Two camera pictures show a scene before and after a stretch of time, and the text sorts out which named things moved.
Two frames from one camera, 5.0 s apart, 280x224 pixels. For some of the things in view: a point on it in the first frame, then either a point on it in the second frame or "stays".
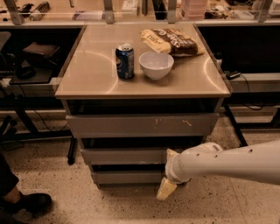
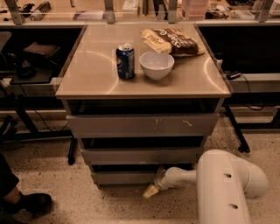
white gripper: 171,169 → 162,181
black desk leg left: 73,151 stays
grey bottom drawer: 129,177 stays
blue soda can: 125,63 stays
